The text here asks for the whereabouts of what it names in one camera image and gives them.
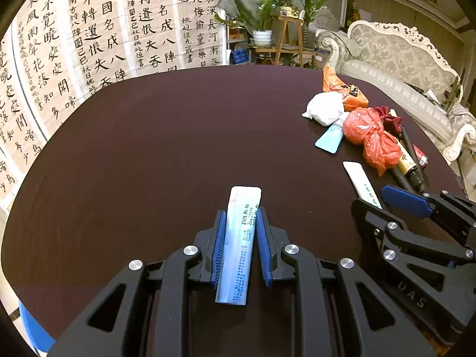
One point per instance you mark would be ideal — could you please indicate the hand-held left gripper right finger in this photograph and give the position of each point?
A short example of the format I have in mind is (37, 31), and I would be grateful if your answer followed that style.
(264, 245)

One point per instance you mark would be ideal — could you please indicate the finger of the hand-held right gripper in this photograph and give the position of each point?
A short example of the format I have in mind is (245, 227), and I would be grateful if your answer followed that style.
(375, 227)
(405, 199)

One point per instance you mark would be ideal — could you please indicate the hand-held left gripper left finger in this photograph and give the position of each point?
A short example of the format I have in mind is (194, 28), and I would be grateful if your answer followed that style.
(219, 245)

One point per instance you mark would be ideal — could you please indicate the light blue tube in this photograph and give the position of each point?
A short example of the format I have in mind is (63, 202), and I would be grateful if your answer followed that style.
(240, 253)

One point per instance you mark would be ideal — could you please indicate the black bottle with brown label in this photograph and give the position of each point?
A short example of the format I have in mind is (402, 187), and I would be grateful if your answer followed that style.
(407, 160)

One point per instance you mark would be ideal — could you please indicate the white tube with green print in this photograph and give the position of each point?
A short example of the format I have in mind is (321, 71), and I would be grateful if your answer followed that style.
(359, 180)

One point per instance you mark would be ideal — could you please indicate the small red packet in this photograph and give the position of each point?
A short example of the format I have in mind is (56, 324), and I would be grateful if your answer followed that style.
(421, 155)

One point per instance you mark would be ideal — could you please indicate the red plastic bag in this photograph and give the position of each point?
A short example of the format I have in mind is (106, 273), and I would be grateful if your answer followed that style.
(375, 145)

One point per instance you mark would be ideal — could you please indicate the dark red ribbon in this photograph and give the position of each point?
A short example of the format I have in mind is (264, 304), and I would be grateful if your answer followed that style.
(390, 121)

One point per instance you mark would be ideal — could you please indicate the teal tube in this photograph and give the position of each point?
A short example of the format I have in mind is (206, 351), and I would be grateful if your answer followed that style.
(330, 137)

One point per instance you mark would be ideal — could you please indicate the white papers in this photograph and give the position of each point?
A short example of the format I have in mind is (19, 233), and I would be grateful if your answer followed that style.
(434, 98)

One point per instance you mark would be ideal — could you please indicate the small wooden stand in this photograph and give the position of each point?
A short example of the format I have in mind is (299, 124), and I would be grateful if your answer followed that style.
(453, 93)

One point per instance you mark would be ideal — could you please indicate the white crumpled plastic bag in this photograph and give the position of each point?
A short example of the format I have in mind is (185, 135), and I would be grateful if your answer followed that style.
(325, 108)

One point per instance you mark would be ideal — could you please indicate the orange snack bag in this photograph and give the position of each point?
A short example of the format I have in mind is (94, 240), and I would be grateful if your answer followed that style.
(344, 89)

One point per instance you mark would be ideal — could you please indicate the ornate grey sofa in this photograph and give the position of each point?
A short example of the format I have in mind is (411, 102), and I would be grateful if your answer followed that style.
(390, 55)

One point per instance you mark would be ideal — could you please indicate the blue crate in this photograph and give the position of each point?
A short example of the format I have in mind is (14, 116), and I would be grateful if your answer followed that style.
(239, 56)

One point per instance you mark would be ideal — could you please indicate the ornate grey armchair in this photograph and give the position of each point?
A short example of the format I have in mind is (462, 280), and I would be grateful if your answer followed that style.
(331, 18)

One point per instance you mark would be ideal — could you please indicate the wooden plant stand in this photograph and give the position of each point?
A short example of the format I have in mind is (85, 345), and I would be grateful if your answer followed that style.
(286, 37)

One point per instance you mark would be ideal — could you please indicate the metal shelf rack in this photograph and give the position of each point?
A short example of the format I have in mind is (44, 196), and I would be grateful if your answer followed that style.
(238, 44)

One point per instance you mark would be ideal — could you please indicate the blue plastic object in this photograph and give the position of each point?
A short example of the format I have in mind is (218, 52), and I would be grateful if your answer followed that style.
(35, 334)

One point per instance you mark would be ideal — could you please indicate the white flower pot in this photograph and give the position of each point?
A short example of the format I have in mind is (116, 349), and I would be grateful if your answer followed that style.
(262, 38)

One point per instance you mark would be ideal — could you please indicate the tall green plant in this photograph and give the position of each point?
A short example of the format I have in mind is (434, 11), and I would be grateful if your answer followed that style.
(310, 3)

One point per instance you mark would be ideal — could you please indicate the patterned flower pot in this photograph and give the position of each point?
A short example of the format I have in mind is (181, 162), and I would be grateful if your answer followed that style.
(289, 12)

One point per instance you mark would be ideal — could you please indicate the green leafy plant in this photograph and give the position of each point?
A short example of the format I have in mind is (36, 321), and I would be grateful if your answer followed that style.
(245, 18)

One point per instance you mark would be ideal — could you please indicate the wall of calligraphy sheets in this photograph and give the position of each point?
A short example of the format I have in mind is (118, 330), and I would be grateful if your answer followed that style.
(93, 44)

